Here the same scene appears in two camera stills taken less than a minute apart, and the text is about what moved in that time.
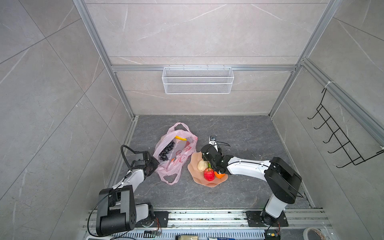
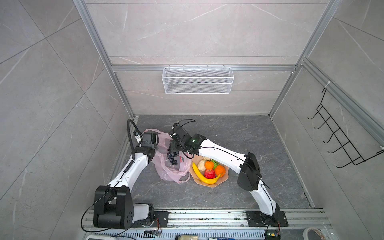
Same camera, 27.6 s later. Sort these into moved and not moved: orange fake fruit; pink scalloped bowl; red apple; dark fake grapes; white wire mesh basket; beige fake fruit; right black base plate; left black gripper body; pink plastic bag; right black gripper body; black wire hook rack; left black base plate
Moved: pink plastic bag; left black gripper body; right black gripper body; dark fake grapes
Not moved: pink scalloped bowl; white wire mesh basket; black wire hook rack; beige fake fruit; right black base plate; left black base plate; red apple; orange fake fruit
